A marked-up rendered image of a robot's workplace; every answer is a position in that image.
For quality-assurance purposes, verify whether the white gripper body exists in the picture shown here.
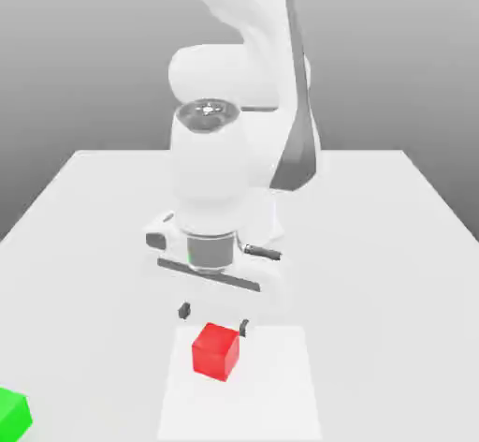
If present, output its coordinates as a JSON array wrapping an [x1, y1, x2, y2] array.
[[155, 257, 286, 320]]

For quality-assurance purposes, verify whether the small red cube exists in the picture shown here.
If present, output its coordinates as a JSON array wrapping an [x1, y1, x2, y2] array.
[[191, 322, 241, 383]]

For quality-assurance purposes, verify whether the small green cube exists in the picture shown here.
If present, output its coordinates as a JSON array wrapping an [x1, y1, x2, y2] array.
[[0, 387, 34, 442]]

